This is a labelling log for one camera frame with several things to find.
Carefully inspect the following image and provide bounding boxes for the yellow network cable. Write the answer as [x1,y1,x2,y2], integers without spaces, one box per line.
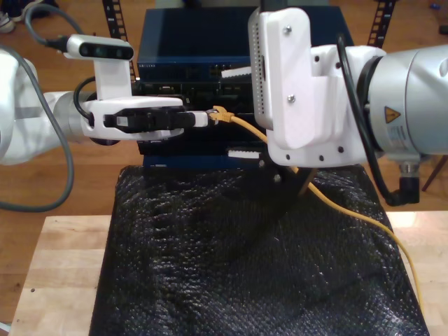
[206,106,428,316]

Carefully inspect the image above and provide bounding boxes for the black rack server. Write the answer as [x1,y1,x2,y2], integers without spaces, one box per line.
[134,79,258,115]

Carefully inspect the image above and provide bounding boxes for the flat blue rack device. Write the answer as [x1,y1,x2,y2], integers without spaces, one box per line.
[142,153,267,169]

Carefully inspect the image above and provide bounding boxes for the dark chair legs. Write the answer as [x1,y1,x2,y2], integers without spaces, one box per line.
[421,155,444,193]

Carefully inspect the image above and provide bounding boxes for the black textured mat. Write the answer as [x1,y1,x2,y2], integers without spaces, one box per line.
[89,164,430,336]

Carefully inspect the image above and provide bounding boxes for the white sneaker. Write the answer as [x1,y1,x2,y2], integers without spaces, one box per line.
[0,11,17,35]

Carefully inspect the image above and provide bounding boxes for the dark shoe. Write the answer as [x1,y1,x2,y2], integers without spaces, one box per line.
[8,0,59,22]

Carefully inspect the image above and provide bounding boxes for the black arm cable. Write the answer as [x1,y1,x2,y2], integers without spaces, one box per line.
[335,33,421,207]

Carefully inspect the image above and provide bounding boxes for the blue network switch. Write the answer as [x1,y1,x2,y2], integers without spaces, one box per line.
[136,6,356,81]

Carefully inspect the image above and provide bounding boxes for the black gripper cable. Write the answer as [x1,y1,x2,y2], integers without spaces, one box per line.
[72,76,97,123]

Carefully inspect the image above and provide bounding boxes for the black perforated rack rail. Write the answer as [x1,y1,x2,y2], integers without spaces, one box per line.
[367,0,398,50]
[101,0,141,83]

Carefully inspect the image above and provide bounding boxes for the grey camera cable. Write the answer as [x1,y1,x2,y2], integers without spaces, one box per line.
[0,2,87,214]

